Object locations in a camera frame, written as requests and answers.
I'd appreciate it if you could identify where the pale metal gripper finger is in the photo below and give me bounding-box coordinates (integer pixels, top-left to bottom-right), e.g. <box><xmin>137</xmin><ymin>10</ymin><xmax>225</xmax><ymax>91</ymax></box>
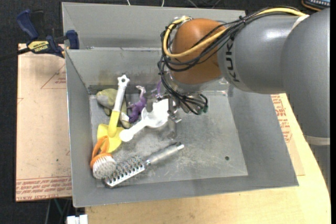
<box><xmin>166</xmin><ymin>110</ymin><xmax>183</xmax><ymax>140</ymax></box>
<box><xmin>145</xmin><ymin>95</ymin><xmax>155</xmax><ymax>114</ymax></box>

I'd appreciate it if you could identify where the purple toy dinosaur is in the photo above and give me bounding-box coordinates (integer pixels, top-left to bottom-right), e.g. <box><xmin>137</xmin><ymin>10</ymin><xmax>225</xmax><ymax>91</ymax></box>
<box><xmin>127</xmin><ymin>85</ymin><xmax>147</xmax><ymax>124</ymax></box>

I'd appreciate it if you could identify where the white plastic scoop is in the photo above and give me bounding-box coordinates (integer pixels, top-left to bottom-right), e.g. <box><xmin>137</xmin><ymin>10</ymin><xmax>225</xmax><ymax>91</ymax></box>
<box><xmin>119</xmin><ymin>98</ymin><xmax>170</xmax><ymax>143</ymax></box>

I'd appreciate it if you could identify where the small purple plastic loop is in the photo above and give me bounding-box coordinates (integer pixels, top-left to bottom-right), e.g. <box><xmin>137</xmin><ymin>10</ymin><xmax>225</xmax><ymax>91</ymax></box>
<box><xmin>153</xmin><ymin>80</ymin><xmax>164</xmax><ymax>99</ymax></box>

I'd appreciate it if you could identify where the grey metal bin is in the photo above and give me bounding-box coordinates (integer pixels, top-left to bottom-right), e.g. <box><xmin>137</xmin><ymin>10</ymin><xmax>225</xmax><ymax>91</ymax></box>
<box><xmin>61</xmin><ymin>2</ymin><xmax>300</xmax><ymax>208</ymax></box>

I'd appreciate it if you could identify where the olive green soft toy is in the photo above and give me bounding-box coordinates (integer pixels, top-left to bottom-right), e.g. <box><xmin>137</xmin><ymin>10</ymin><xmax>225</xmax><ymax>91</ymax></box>
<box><xmin>96</xmin><ymin>88</ymin><xmax>132</xmax><ymax>129</ymax></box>

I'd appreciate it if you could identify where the silver metal hairbrush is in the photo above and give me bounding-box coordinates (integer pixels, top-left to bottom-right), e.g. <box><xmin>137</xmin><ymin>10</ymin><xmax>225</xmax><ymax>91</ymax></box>
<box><xmin>103</xmin><ymin>142</ymin><xmax>185</xmax><ymax>188</ymax></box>

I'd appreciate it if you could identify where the orange brush with white bristles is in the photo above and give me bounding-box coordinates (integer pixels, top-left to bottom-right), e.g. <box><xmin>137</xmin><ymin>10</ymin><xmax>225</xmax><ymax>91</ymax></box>
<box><xmin>89</xmin><ymin>136</ymin><xmax>118</xmax><ymax>180</ymax></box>

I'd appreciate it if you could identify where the brown cardboard board red print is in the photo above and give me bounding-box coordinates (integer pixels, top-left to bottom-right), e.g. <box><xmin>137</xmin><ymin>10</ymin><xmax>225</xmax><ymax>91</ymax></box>
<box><xmin>15</xmin><ymin>43</ymin><xmax>306</xmax><ymax>203</ymax></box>

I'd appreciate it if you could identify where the yellow spatula with white handle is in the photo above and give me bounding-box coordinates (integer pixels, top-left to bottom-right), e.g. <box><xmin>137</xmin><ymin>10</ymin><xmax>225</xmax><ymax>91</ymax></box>
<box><xmin>96</xmin><ymin>74</ymin><xmax>131</xmax><ymax>154</ymax></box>

